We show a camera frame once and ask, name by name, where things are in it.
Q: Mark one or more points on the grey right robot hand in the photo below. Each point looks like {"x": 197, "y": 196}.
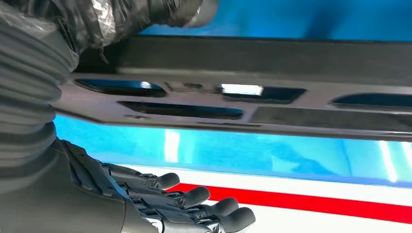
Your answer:
{"x": 64, "y": 199}

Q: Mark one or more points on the red barrier belt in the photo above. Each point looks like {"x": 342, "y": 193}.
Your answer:
{"x": 289, "y": 201}

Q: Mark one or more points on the white car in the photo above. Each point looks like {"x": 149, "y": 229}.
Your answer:
{"x": 322, "y": 226}

